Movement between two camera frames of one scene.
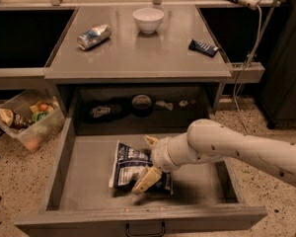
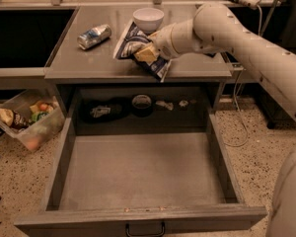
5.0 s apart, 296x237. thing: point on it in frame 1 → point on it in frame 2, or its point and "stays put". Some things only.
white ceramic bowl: x=148 y=20 stays put
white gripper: x=160 y=154 → x=163 y=43
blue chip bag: x=128 y=164 → x=131 y=41
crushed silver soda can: x=94 y=37 stays put
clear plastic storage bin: x=34 y=116 stays put
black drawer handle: x=145 y=235 stays put
